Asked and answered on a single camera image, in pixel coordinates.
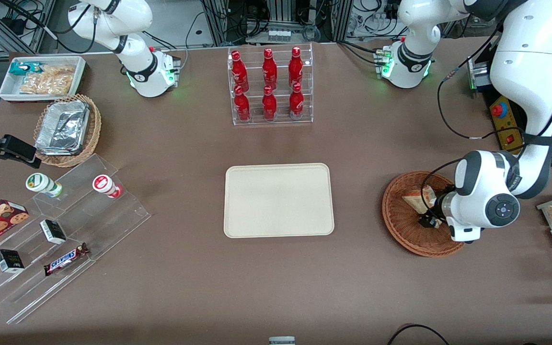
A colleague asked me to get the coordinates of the triangle sandwich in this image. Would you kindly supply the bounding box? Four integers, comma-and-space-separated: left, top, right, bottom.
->
402, 185, 437, 215

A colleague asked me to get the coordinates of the brown wicker basket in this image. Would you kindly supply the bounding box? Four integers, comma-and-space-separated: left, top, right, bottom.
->
382, 171, 466, 258

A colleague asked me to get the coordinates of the aluminium foil tray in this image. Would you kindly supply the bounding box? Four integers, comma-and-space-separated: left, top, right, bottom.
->
34, 100, 91, 156

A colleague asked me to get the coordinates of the light wicker basket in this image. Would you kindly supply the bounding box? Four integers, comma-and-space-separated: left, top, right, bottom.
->
33, 94, 102, 168

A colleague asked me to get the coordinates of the beige plastic tray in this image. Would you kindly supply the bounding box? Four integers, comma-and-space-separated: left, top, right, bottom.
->
223, 163, 335, 239

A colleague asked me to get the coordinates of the green lid yogurt cup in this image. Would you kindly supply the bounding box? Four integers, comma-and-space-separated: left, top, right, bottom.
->
25, 172, 64, 198

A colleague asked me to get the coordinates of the white rectangular bin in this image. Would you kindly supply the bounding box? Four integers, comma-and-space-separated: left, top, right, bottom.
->
0, 56, 87, 103

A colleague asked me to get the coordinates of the small black white box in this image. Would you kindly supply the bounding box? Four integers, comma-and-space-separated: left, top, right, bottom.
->
39, 219, 67, 245
0, 249, 25, 274

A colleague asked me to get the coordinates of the clear bag of crackers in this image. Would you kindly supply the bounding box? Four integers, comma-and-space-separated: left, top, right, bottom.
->
19, 65, 76, 95

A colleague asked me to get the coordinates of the red lid yogurt cup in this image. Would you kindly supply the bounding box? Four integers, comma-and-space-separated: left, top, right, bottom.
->
92, 174, 123, 199

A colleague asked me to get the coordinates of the teal snack packet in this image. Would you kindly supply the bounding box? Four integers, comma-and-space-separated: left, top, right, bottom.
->
9, 62, 43, 77

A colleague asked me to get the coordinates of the clear acrylic stepped stand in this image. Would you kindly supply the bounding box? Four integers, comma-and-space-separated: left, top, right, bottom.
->
0, 153, 152, 325

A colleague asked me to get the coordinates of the Snickers chocolate bar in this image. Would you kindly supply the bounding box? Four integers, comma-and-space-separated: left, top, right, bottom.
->
43, 242, 91, 276

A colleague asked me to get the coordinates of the black food warmer cabinet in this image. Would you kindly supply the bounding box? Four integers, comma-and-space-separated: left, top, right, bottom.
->
467, 46, 552, 167

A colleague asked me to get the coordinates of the red drink bottle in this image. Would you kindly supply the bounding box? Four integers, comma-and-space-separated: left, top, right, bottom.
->
288, 82, 305, 120
261, 85, 278, 122
233, 85, 252, 122
288, 46, 304, 90
230, 50, 250, 92
262, 48, 278, 91

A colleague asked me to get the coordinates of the clear acrylic bottle rack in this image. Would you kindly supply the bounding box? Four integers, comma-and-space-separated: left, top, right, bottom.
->
227, 43, 314, 127

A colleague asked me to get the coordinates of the white power strip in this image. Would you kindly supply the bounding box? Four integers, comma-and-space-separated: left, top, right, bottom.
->
266, 28, 292, 43

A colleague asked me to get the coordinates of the black table cable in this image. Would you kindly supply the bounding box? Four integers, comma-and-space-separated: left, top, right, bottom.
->
386, 324, 450, 345

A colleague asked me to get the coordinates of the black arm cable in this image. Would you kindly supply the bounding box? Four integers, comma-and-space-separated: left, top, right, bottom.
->
420, 24, 529, 214

